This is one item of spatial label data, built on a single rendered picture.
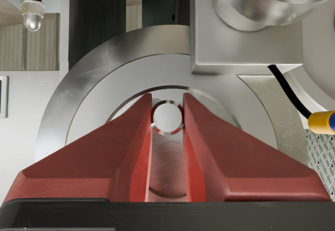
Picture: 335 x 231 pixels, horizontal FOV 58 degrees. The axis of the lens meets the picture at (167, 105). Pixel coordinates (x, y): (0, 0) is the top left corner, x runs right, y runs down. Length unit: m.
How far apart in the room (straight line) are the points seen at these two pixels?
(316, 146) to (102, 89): 0.30
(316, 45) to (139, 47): 0.10
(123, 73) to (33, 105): 0.39
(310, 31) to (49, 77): 0.43
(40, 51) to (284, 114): 3.75
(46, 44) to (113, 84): 3.67
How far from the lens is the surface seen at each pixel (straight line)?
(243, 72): 0.16
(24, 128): 0.55
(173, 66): 0.16
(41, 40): 3.90
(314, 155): 0.41
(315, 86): 0.19
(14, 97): 0.56
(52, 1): 0.55
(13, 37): 4.23
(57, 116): 0.17
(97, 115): 0.17
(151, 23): 0.53
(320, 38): 0.20
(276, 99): 0.17
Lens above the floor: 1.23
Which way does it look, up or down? 4 degrees down
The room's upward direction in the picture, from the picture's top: 180 degrees clockwise
